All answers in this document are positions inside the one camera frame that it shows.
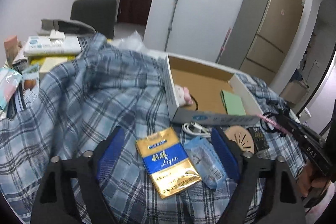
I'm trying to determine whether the white charging cable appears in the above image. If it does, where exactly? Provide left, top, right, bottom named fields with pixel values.
left=181, top=121, right=212, bottom=138

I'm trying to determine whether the green foam sheet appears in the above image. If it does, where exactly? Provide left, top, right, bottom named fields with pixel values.
left=220, top=90, right=246, bottom=115

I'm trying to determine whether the colourful snack packet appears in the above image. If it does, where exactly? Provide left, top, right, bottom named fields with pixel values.
left=0, top=68, right=23, bottom=110

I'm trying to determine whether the brown cardboard box on floor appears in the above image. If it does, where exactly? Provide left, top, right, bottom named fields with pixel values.
left=280, top=80, right=309, bottom=106

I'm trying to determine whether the brown small carton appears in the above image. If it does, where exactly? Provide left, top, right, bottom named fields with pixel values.
left=3, top=36, right=18, bottom=68

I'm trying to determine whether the green mop handle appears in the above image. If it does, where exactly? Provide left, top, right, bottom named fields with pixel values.
left=164, top=0, right=179, bottom=52

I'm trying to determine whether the gold refrigerator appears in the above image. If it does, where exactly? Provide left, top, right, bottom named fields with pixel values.
left=219, top=0, right=305, bottom=84

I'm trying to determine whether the pink white plush hair band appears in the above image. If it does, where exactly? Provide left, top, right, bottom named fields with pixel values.
left=174, top=85, right=198, bottom=110

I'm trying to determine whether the black hair tie bundle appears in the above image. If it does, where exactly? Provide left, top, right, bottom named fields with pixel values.
left=260, top=111, right=285, bottom=138

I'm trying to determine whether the person right hand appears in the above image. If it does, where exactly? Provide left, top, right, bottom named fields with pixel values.
left=297, top=161, right=331, bottom=197

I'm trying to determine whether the clear plastic bag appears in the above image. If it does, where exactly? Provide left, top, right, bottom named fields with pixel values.
left=110, top=31, right=147, bottom=53

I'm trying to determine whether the blue tissue packet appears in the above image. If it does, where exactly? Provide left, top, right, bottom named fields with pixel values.
left=184, top=136, right=227, bottom=189

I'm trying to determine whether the white blue flat box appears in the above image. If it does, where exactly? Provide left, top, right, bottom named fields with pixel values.
left=24, top=36, right=81, bottom=57

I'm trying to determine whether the tan round perforated pad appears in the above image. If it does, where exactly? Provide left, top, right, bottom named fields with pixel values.
left=224, top=126, right=255, bottom=154

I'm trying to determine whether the white cardboard tray box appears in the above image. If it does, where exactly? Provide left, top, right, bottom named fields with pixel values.
left=163, top=55, right=263, bottom=126

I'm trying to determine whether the grey folded bag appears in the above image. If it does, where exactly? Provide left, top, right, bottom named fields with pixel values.
left=37, top=19, right=96, bottom=36

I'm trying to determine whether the yellow notepad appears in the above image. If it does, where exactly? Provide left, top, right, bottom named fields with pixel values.
left=30, top=56, right=75, bottom=75

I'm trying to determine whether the black office chair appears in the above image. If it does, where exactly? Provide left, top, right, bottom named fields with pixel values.
left=70, top=0, right=117, bottom=39

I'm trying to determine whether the blue plaid cloth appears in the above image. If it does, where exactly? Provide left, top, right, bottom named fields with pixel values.
left=0, top=32, right=308, bottom=224

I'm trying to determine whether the gold blue cigarette pack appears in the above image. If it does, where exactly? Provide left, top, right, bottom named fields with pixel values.
left=135, top=127, right=202, bottom=199

